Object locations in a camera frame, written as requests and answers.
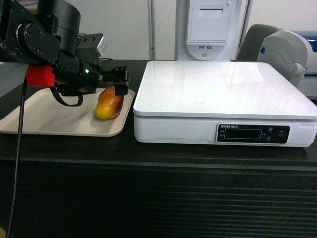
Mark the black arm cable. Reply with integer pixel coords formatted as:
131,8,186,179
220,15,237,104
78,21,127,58
5,71,28,238

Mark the white checkout scale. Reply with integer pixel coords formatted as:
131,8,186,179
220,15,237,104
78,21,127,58
133,61,317,147

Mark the grey office chair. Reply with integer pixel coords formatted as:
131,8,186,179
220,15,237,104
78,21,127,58
235,24,281,62

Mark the beige plastic tray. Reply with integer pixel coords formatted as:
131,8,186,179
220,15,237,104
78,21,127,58
0,87,136,138

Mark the white receipt printer kiosk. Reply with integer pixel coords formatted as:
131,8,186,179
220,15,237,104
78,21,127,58
174,0,249,61

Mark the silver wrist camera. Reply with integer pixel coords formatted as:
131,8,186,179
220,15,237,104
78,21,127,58
96,34,107,56

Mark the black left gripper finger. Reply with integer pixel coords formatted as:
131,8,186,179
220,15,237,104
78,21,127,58
114,81,129,96

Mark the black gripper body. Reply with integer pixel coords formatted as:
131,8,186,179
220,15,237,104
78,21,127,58
51,33,130,96

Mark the red wrist mount block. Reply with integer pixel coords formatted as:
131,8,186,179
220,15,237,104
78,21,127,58
25,66,55,88

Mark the black slatted checkout counter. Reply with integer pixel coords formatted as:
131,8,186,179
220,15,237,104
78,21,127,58
0,59,317,238

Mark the grey white label printer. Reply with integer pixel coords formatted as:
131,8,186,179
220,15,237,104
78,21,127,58
257,30,317,100

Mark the dark red yellow mango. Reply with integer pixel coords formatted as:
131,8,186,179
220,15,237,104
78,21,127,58
95,86,124,120

